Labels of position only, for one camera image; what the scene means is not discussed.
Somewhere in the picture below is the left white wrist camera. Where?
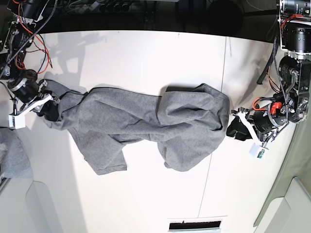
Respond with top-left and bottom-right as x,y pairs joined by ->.
249,143 -> 266,159

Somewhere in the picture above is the braided cable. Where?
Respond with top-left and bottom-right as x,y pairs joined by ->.
0,0 -> 58,73
272,19 -> 291,127

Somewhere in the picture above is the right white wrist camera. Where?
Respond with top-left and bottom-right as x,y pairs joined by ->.
8,115 -> 26,129

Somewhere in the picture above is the green-grey side panel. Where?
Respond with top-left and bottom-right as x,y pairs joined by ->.
253,51 -> 311,228

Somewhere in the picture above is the white vent slot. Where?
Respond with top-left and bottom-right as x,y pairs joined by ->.
167,216 -> 226,233

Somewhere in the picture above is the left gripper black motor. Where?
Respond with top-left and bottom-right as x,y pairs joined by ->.
226,110 -> 282,141

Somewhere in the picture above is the left braided cable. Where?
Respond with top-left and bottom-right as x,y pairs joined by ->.
0,0 -> 58,73

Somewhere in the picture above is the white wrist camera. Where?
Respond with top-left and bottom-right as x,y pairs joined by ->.
8,115 -> 26,129
249,143 -> 266,159

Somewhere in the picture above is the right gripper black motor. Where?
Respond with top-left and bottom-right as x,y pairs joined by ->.
7,79 -> 59,121

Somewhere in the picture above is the right braided cable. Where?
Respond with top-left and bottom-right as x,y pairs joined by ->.
272,19 -> 291,127

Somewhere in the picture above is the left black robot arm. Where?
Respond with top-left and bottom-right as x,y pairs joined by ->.
226,0 -> 311,143

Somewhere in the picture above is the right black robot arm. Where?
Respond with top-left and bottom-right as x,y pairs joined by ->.
0,0 -> 59,121

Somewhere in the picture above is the grey t-shirt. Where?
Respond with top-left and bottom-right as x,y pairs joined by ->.
45,80 -> 230,175

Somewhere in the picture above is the grey folded cloth pile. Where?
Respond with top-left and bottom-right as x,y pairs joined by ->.
0,128 -> 33,179

